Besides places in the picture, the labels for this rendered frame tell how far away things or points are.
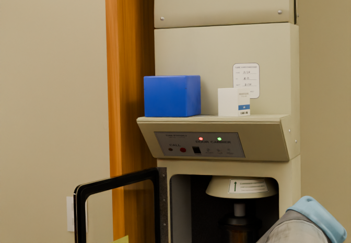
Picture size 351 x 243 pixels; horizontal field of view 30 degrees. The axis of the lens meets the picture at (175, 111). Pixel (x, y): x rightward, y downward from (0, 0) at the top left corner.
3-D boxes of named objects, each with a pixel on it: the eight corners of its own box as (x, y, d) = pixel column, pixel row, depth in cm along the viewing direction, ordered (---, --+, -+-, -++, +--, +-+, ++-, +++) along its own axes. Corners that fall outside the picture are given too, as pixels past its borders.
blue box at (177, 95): (161, 114, 153) (160, 76, 153) (201, 114, 150) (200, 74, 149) (143, 117, 144) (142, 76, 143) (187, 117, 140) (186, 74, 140)
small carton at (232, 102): (230, 114, 145) (230, 88, 145) (250, 115, 142) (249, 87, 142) (218, 116, 141) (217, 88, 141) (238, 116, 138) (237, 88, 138)
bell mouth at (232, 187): (217, 184, 170) (217, 163, 170) (285, 187, 164) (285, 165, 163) (195, 196, 153) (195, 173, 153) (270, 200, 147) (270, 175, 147)
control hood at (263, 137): (155, 156, 155) (154, 114, 154) (292, 160, 144) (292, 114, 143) (136, 162, 144) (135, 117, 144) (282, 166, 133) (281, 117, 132)
